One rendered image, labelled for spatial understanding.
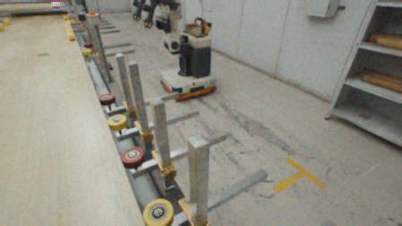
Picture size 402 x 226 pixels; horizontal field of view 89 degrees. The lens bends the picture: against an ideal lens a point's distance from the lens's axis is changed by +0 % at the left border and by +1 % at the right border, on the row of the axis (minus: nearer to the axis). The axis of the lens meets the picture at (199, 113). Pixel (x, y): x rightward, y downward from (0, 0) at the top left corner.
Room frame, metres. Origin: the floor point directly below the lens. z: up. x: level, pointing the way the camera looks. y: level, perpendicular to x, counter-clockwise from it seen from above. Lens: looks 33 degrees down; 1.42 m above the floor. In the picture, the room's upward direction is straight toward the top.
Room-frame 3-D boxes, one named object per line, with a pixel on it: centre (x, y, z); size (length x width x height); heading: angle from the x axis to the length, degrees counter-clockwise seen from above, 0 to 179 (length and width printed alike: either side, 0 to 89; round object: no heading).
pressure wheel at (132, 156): (0.52, 0.24, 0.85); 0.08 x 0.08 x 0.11
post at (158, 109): (0.54, 0.13, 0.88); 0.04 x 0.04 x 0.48; 31
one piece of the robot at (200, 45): (2.87, 0.09, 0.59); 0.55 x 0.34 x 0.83; 28
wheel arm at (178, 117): (0.84, 0.20, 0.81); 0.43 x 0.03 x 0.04; 121
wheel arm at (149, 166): (0.62, 0.07, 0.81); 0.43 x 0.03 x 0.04; 121
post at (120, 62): (0.97, 0.38, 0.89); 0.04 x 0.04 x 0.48; 31
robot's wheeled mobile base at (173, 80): (2.83, 0.17, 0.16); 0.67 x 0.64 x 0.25; 118
